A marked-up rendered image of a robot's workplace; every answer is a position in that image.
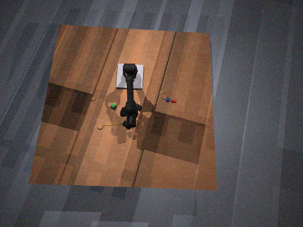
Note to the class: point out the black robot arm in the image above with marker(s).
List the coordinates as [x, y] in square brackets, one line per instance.
[130, 110]

